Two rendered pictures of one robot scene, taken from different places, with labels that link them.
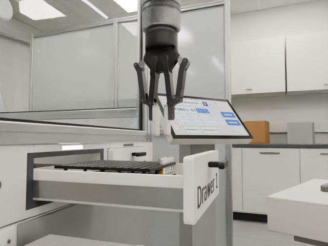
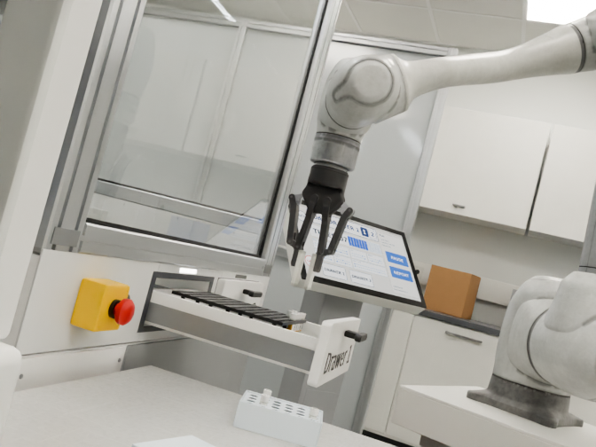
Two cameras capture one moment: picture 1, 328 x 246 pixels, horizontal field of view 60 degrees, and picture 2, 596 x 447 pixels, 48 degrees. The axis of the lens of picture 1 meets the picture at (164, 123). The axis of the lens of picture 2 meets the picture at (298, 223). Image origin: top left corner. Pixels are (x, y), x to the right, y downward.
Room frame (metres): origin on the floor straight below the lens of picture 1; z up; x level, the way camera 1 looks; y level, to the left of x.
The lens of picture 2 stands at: (-0.64, 0.10, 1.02)
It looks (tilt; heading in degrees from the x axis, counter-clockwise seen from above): 3 degrees up; 357
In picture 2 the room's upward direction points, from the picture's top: 15 degrees clockwise
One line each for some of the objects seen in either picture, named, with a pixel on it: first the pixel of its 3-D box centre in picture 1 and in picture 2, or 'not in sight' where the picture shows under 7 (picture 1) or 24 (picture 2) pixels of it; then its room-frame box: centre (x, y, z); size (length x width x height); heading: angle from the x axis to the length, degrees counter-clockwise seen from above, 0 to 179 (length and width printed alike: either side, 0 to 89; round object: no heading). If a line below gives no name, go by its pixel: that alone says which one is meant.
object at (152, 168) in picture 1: (160, 166); (290, 321); (0.63, 0.01, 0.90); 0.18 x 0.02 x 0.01; 161
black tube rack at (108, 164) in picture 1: (119, 177); (238, 321); (0.67, 0.10, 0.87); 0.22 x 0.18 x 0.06; 71
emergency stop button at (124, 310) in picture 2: not in sight; (121, 310); (0.38, 0.28, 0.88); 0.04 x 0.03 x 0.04; 161
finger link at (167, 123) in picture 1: (167, 120); (311, 271); (0.64, -0.01, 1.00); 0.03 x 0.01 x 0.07; 162
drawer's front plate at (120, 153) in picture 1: (131, 163); (238, 302); (1.00, 0.12, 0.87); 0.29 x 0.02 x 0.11; 161
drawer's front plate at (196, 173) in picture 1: (204, 179); (336, 348); (0.60, -0.09, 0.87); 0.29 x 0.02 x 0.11; 161
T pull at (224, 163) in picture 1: (217, 164); (355, 335); (0.59, -0.11, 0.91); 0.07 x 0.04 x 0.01; 161
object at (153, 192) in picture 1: (115, 179); (233, 323); (0.67, 0.11, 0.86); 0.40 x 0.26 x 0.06; 71
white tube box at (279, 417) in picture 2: not in sight; (279, 418); (0.37, 0.01, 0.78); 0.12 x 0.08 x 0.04; 84
